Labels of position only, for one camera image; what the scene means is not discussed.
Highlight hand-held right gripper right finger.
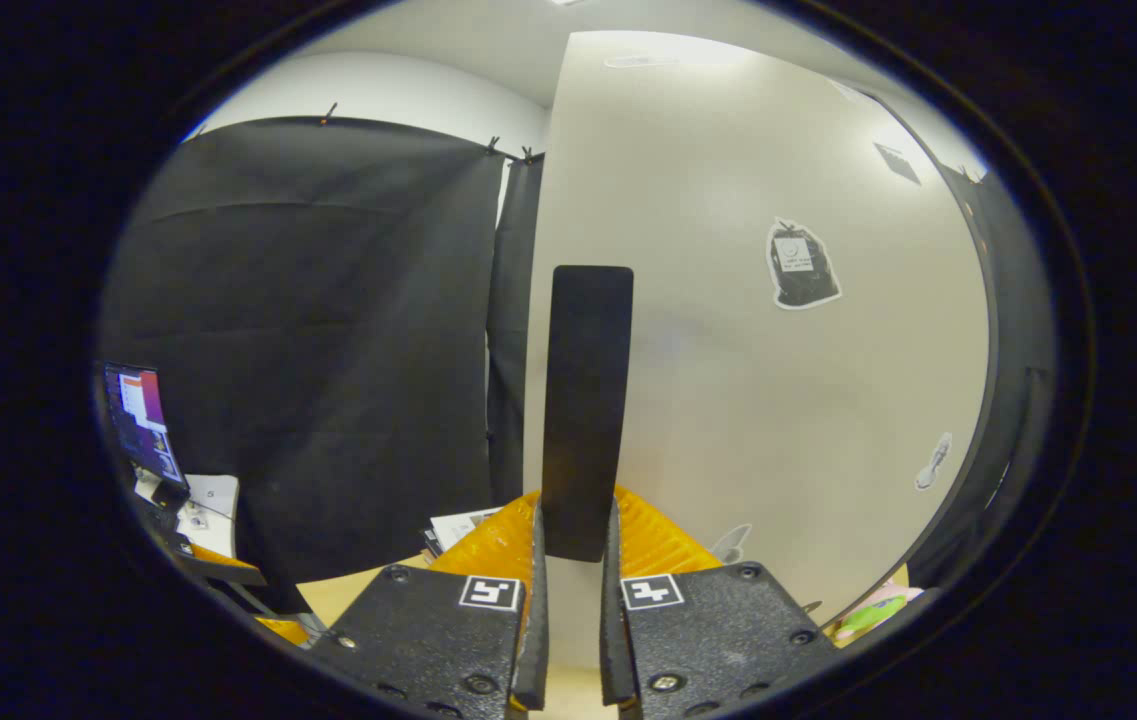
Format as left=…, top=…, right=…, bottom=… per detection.
left=598, top=486, right=842, bottom=719

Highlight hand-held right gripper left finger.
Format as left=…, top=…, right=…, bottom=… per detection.
left=308, top=488, right=551, bottom=719

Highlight grey cabinet door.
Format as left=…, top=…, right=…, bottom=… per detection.
left=523, top=30, right=999, bottom=671

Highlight white paper sheets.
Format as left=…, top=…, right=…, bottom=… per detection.
left=178, top=473, right=241, bottom=558

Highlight pink and green plush toy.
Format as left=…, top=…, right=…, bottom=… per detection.
left=828, top=585, right=921, bottom=643

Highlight computer monitor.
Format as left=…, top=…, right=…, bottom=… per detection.
left=103, top=363, right=191, bottom=488

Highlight black backdrop cloth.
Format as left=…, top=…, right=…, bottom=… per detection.
left=98, top=115, right=544, bottom=616

